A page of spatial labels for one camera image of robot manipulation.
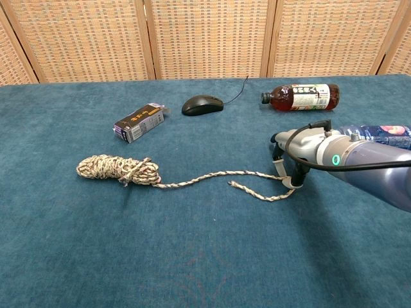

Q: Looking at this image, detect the blue tablecloth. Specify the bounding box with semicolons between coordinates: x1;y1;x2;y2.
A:
0;74;411;308

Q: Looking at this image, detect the black purple carton box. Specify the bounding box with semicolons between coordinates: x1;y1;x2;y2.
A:
112;103;171;144

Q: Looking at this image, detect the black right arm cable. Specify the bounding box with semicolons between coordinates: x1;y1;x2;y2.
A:
284;119;411;171

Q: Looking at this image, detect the clear water bottle blue cap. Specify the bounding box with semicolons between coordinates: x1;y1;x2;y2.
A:
336;124;411;150

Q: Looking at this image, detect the brown tea bottle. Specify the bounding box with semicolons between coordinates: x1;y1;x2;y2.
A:
260;83;342;112

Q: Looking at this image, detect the black computer mouse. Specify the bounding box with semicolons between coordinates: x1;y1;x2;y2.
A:
181;94;224;117

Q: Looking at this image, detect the beige braided rope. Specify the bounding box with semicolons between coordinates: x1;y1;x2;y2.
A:
76;154;297;202

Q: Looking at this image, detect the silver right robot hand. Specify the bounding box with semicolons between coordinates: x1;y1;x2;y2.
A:
270;127;326;190

